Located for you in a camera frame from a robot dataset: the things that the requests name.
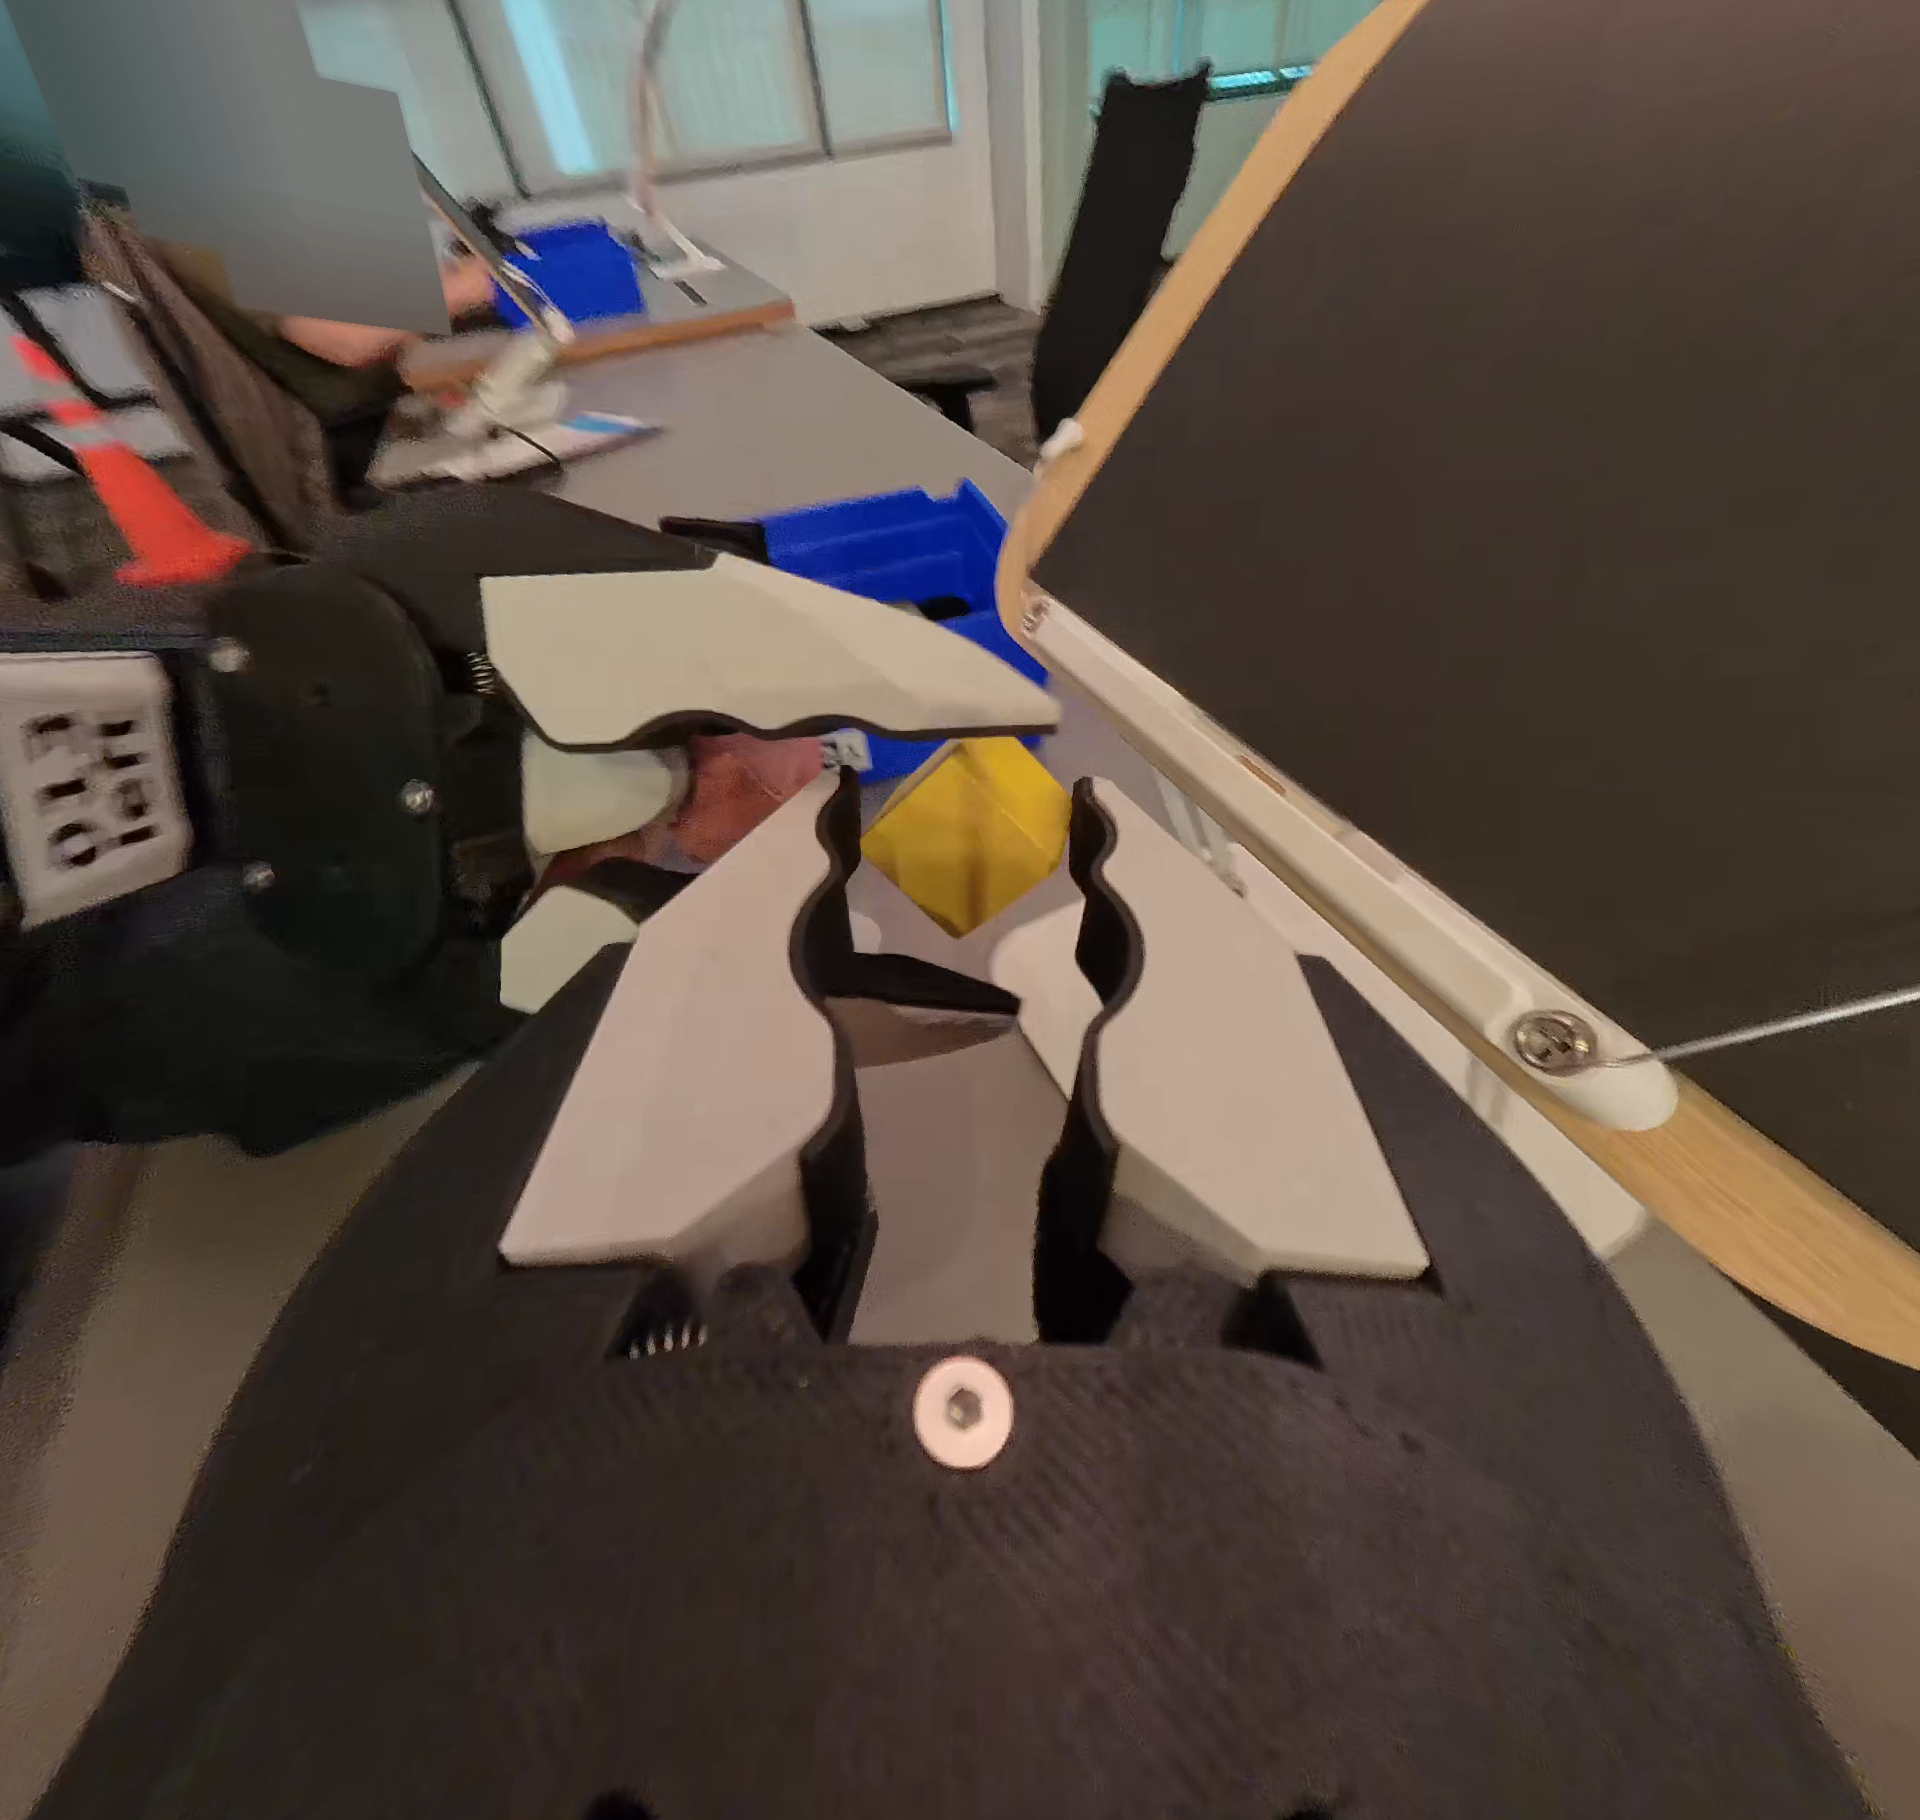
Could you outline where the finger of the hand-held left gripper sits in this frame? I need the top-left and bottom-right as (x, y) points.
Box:
(477, 552), (1061, 754)
(519, 735), (1025, 1021)

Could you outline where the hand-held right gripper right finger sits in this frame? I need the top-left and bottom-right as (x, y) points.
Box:
(992, 774), (1434, 1286)

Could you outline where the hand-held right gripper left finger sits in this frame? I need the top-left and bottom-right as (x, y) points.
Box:
(497, 774), (873, 1278)

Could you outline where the yellow toy cube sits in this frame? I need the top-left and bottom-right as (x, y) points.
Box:
(859, 737), (1075, 939)

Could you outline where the person's left hand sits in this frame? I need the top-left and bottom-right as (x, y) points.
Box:
(666, 731), (873, 868)

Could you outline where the blue plastic bin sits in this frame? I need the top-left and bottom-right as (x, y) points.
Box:
(493, 217), (654, 330)
(659, 475), (1053, 790)

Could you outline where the long wooden table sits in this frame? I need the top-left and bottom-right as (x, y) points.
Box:
(399, 255), (800, 400)

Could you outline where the office chair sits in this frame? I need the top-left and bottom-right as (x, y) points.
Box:
(73, 195), (369, 550)

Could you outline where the black pillar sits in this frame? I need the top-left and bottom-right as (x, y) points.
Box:
(1027, 62), (1214, 448)

